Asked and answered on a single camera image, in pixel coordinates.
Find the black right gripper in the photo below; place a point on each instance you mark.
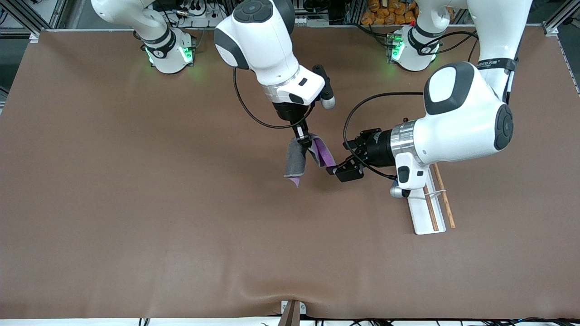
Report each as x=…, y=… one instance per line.
x=288, y=112

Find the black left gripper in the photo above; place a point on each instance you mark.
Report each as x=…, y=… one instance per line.
x=379, y=147

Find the grey and purple towel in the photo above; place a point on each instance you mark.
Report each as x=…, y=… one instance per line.
x=299, y=158

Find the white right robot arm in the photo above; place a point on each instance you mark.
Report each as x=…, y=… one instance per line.
x=258, y=40

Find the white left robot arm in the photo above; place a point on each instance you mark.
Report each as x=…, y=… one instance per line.
x=457, y=122

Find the white rack with wooden rods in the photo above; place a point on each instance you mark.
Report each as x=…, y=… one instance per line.
x=430, y=213

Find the white connector strip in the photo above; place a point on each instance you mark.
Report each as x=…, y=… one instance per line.
x=312, y=21

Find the brown table cover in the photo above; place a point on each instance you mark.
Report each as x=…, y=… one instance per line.
x=181, y=203

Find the bag of orange items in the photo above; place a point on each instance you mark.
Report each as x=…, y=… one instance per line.
x=389, y=13

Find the white power strip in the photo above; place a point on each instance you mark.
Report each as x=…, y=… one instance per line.
x=201, y=13

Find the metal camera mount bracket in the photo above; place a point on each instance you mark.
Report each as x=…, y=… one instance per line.
x=292, y=313

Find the aluminium frame profile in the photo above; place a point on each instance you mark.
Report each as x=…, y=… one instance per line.
x=559, y=20
x=31, y=16

